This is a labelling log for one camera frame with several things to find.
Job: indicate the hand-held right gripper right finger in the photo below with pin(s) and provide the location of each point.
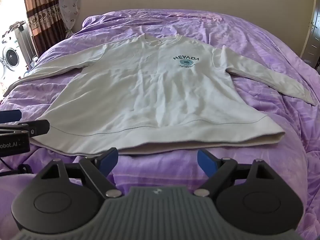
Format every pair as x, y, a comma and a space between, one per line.
205, 161

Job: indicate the purple blanket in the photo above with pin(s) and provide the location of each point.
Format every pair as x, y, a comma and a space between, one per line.
250, 135

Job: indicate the white printed sweatshirt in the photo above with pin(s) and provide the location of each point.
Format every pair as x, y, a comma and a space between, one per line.
150, 92

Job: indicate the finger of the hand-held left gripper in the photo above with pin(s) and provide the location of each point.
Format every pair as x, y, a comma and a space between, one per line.
10, 116
37, 127

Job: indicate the brown patterned curtain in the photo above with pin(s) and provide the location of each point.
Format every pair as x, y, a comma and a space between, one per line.
42, 12

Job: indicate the grey suitcase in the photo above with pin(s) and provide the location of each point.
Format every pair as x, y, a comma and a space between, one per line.
23, 40

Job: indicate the floral fabric cover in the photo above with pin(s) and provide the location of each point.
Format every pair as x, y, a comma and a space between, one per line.
68, 5

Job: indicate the brown door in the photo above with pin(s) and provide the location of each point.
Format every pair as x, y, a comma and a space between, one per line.
313, 37

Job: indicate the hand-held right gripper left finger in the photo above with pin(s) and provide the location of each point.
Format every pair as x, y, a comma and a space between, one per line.
111, 158

